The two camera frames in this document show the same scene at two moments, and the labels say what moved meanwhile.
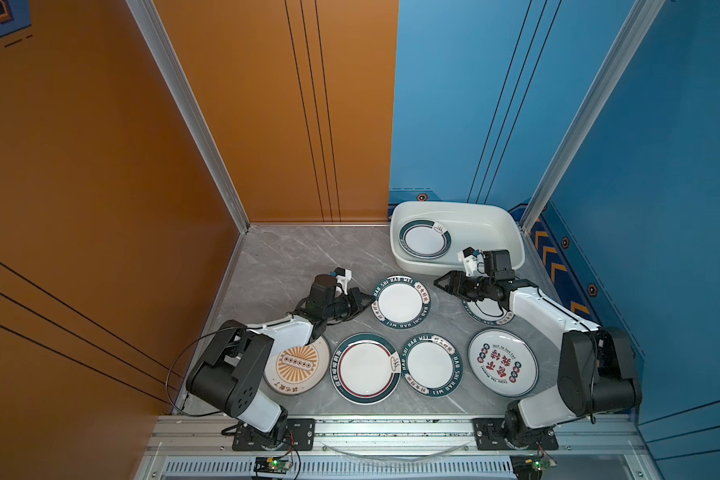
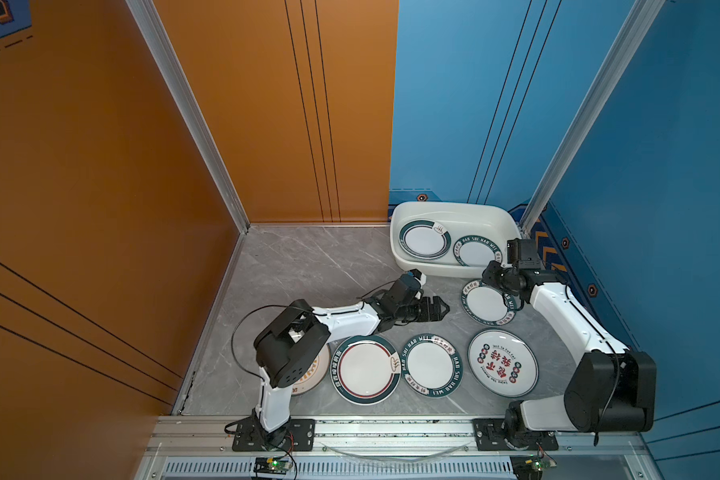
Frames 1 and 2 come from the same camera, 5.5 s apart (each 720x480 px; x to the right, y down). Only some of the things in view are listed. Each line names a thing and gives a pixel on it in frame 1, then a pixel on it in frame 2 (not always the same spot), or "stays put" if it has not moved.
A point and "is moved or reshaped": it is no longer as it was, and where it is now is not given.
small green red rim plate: [425, 239] stays put
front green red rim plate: [365, 367] stays put
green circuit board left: [272, 465] stays put
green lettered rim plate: [401, 302] is moved or reshaped
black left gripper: [356, 306] -> [437, 314]
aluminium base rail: [174, 435] stays put
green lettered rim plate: [431, 365] stays put
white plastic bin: [488, 227] stays put
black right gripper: [454, 278] -> [489, 272]
